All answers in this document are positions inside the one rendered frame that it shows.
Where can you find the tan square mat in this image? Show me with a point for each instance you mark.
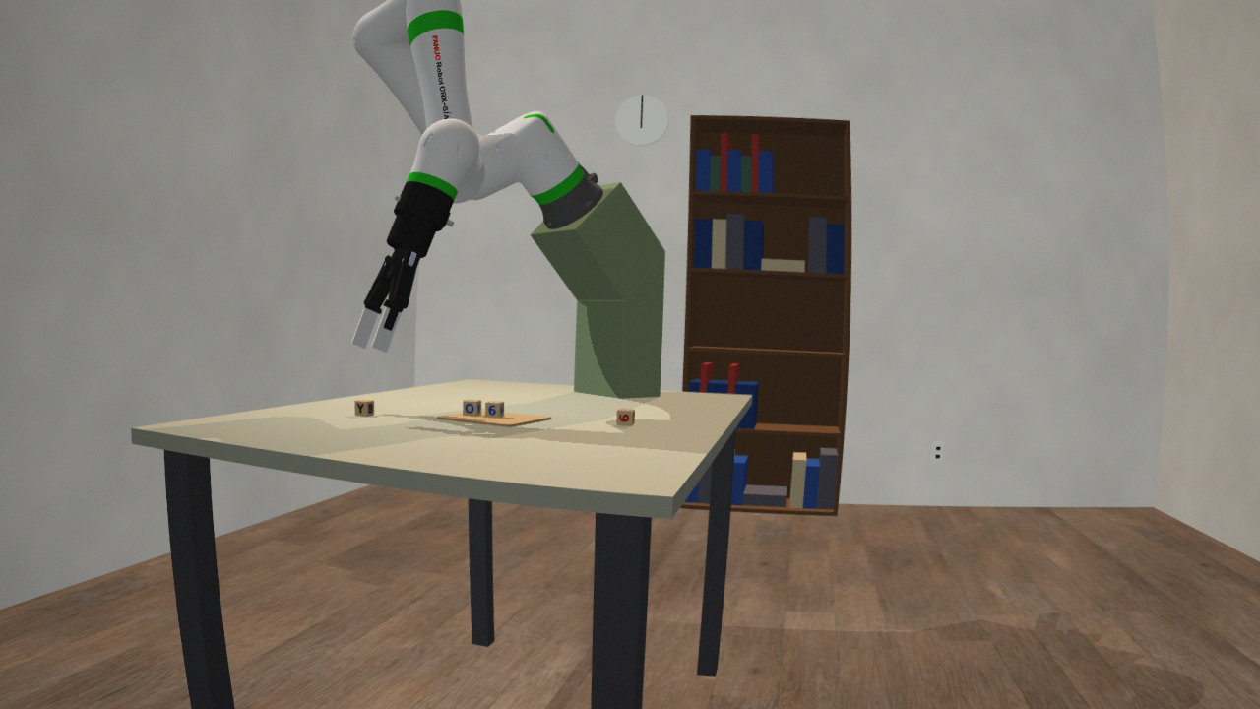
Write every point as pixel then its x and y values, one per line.
pixel 509 420

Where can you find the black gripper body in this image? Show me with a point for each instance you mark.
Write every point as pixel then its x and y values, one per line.
pixel 410 233

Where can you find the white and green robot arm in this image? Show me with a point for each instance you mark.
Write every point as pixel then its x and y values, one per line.
pixel 531 150

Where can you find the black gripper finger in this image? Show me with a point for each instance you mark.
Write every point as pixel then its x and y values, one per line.
pixel 373 302
pixel 399 294

